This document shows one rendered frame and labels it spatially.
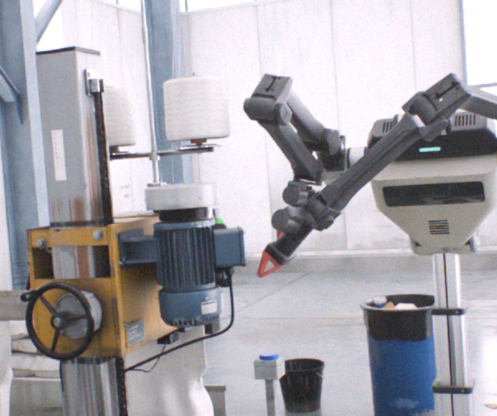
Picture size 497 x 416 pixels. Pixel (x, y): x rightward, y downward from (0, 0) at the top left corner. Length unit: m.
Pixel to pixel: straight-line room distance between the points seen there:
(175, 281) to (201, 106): 0.44
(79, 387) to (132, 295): 0.25
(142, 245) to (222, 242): 0.19
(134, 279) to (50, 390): 1.11
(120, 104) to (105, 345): 0.63
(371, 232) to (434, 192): 7.90
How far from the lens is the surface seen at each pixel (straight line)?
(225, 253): 1.90
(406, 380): 4.40
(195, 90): 2.01
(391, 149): 2.03
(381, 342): 4.38
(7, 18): 8.34
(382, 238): 10.33
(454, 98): 1.99
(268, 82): 2.09
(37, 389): 3.06
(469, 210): 2.52
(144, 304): 2.03
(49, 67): 1.97
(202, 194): 1.86
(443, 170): 2.44
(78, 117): 1.92
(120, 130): 2.13
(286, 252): 2.15
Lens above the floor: 1.45
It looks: 3 degrees down
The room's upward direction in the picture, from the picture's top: 4 degrees counter-clockwise
